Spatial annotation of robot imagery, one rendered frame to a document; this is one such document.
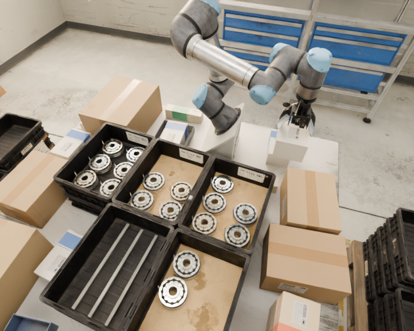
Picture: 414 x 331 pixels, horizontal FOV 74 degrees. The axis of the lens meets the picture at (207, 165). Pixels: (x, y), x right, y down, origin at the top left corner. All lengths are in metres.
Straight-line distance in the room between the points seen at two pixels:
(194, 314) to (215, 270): 0.17
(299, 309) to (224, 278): 0.28
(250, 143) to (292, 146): 0.60
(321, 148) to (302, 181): 0.46
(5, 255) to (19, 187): 0.35
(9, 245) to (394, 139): 3.11
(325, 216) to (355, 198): 1.30
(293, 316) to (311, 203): 0.50
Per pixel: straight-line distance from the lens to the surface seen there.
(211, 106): 1.41
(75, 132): 1.75
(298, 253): 1.17
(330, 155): 1.76
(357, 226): 2.42
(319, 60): 0.96
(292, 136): 1.14
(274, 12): 2.76
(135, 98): 1.70
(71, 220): 1.49
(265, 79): 0.95
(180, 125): 1.64
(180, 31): 1.10
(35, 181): 1.49
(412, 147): 3.28
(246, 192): 1.30
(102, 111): 1.66
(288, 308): 1.03
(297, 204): 1.28
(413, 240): 1.92
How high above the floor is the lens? 1.89
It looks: 50 degrees down
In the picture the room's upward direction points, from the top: 1 degrees clockwise
